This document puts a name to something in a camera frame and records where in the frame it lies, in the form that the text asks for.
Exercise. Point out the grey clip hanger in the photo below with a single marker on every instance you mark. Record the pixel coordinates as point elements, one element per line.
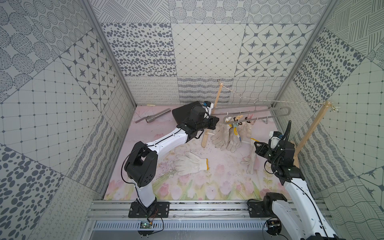
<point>260,111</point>

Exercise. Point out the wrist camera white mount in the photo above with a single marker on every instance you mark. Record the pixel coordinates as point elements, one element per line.
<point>208,105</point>
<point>275,137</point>

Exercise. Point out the wooden drying rack frame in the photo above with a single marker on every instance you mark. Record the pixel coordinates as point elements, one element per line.
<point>299,147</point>

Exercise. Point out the orange clothes peg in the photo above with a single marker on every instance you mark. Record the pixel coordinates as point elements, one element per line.
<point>238,118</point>

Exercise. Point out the black flat pad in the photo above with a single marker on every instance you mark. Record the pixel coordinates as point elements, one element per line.
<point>190,114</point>

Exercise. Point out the grey clothes peg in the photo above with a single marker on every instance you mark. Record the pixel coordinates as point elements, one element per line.
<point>265,119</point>

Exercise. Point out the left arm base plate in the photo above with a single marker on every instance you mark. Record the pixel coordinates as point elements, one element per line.
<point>155,210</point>

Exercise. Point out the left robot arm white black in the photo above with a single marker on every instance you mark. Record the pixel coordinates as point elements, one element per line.
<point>141,163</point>

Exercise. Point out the small circuit board left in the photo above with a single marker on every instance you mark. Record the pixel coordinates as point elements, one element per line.
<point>145,229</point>

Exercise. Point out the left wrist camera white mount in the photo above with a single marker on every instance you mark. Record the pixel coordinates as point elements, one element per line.
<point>208,105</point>

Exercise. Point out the blue dotted glove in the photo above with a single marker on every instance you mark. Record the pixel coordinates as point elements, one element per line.
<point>251,162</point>
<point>190,164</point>

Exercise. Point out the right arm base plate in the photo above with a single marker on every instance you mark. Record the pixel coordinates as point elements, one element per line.
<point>257,209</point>

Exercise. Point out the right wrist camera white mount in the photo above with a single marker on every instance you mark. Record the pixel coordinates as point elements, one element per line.
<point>275,137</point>

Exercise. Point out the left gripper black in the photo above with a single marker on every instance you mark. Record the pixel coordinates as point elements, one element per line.
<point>210,121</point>

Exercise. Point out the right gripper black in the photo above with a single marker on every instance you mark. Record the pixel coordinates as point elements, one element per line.
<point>260,151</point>

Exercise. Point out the grey metal cylinder tool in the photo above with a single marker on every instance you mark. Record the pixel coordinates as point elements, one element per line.
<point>151,118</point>

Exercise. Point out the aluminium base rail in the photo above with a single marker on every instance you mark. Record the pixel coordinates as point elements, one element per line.
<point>179,210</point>

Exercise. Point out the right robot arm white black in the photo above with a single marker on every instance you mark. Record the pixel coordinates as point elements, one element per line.
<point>307,223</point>

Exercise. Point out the beige knit gloves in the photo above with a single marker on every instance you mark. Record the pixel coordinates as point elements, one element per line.
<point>245,131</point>

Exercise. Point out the small black module right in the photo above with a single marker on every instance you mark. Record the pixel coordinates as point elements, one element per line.
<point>274,227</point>

